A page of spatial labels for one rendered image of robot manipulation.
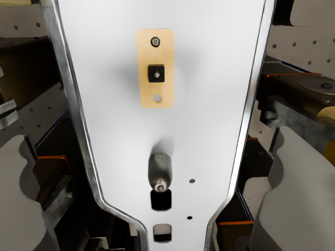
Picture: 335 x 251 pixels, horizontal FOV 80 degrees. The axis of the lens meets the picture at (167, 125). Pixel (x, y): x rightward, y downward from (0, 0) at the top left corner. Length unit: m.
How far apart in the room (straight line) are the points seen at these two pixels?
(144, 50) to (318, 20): 0.19
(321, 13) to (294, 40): 0.33
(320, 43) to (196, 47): 0.48
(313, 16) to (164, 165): 0.23
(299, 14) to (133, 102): 0.20
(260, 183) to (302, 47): 0.39
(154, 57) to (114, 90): 0.06
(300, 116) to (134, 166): 0.21
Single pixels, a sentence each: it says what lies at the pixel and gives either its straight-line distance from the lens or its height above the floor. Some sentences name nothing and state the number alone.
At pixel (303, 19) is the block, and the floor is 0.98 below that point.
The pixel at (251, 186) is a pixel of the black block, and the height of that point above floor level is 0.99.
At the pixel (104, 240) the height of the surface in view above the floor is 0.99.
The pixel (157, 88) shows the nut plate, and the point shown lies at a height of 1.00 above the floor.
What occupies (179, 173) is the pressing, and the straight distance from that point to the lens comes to 0.30.
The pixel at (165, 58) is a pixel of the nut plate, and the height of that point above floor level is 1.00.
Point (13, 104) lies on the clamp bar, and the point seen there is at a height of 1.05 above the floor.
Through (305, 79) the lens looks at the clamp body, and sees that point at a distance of 0.34.
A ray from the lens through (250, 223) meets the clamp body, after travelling 0.56.
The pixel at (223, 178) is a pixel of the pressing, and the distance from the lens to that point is 0.32.
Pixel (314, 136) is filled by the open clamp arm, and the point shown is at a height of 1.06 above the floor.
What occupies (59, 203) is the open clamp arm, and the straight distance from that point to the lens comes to 0.33.
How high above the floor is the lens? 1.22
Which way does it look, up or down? 61 degrees down
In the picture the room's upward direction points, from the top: 174 degrees clockwise
